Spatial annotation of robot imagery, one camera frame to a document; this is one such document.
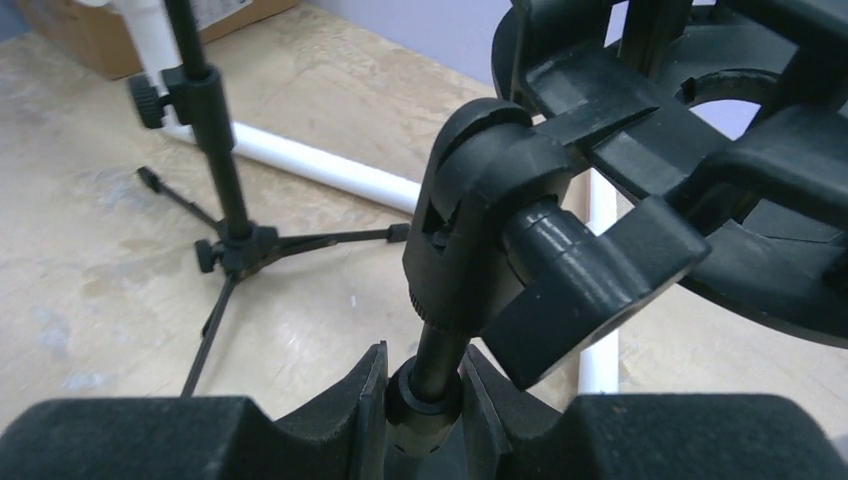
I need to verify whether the black round-base mic stand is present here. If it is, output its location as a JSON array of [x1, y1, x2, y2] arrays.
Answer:
[[386, 1, 847, 479]]

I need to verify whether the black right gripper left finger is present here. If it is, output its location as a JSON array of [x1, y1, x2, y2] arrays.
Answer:
[[1, 343, 387, 479]]

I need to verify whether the white PVC pipe frame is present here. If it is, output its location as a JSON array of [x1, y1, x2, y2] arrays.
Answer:
[[110, 1, 620, 394]]

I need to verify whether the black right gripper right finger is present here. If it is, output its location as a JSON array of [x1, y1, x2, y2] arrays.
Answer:
[[462, 347, 847, 479]]

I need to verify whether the black tripod mic stand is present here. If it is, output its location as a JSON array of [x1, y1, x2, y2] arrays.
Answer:
[[127, 1, 410, 398]]

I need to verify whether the brown cardboard box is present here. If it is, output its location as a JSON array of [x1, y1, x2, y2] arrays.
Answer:
[[17, 1, 299, 80]]

